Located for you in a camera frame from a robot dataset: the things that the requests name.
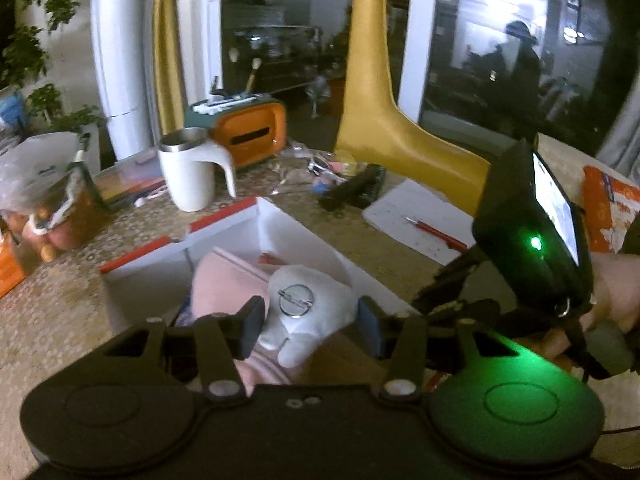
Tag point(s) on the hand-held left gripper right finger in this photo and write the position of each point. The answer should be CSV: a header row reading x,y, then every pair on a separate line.
x,y
372,330

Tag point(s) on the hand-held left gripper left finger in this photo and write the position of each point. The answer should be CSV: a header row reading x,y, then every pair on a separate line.
x,y
252,327

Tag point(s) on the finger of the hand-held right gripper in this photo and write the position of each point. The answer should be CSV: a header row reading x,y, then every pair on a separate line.
x,y
482,308
450,275

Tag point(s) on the pink fabric bag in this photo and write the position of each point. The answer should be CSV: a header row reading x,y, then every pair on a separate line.
x,y
220,280

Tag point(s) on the red and white cardboard box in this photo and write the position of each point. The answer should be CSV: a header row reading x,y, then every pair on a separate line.
x,y
300,230

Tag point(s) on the person's right hand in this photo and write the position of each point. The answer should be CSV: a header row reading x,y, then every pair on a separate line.
x,y
620,295

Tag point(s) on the red pen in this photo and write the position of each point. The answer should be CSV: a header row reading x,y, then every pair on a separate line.
x,y
440,233

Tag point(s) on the white handwritten notepad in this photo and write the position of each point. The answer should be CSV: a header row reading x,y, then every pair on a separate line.
x,y
400,210

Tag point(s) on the orange snack packet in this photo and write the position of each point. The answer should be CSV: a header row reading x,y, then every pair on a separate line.
x,y
605,205

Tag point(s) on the flat black remote control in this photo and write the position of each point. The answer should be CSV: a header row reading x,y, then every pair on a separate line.
x,y
372,180

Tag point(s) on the rounded black remote control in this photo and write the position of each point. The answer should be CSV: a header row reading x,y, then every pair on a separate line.
x,y
340,194

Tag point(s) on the white mug with steel rim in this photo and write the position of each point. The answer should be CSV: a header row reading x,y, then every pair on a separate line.
x,y
187,180

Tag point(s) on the glass sliding door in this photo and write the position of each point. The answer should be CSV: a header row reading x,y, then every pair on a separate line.
x,y
500,60

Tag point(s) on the clear plastic wrapper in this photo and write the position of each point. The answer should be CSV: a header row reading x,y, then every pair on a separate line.
x,y
295,170

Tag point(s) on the flat storage box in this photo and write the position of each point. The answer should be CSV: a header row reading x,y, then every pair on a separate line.
x,y
127,182

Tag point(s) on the orange and green tissue holder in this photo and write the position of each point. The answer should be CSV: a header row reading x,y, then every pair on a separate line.
x,y
250,135

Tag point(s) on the red apple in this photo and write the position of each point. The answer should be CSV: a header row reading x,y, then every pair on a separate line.
x,y
67,235

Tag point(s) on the small orange fruit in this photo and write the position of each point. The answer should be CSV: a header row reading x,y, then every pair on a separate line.
x,y
47,252

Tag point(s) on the orange and white tissue box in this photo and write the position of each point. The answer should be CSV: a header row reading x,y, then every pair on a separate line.
x,y
10,265

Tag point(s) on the clear plastic fruit bag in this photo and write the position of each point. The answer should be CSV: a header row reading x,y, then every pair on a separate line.
x,y
45,180

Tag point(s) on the makeup brush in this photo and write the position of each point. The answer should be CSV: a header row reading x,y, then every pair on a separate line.
x,y
252,72

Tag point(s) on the yellow curtain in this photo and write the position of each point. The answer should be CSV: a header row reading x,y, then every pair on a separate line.
x,y
167,50

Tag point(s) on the white standing air conditioner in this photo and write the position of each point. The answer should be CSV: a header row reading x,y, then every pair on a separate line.
x,y
117,60

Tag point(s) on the light blue box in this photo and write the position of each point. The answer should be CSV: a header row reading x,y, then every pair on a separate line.
x,y
12,110

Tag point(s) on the green potted plant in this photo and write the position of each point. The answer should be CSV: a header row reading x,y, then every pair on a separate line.
x,y
30,50

